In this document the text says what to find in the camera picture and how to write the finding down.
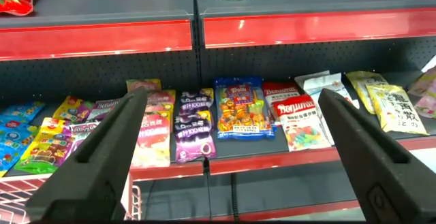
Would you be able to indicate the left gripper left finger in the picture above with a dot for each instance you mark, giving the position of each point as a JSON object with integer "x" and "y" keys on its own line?
{"x": 85, "y": 190}

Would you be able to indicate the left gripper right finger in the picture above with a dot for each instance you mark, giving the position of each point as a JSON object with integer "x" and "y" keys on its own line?
{"x": 408, "y": 191}

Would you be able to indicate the pink shopping cart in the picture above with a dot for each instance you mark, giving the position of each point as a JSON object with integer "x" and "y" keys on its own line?
{"x": 13, "y": 193}

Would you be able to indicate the white purple candy pack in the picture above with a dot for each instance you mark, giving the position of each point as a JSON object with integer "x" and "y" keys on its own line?
{"x": 104, "y": 108}
{"x": 80, "y": 132}

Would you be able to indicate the pale yellow candy pack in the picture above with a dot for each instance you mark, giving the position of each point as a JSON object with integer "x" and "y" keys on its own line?
{"x": 361, "y": 82}
{"x": 396, "y": 111}

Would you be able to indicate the pale pink candy pack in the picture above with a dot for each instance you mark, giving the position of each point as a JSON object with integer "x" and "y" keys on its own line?
{"x": 425, "y": 94}

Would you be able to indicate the red white candy pack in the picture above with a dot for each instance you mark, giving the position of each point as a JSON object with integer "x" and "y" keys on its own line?
{"x": 277, "y": 91}
{"x": 301, "y": 125}

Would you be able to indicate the white pale blue pack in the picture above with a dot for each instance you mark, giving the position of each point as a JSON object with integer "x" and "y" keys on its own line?
{"x": 320, "y": 81}

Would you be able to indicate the blue burger candy pack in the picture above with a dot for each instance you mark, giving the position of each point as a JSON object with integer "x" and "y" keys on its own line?
{"x": 243, "y": 110}

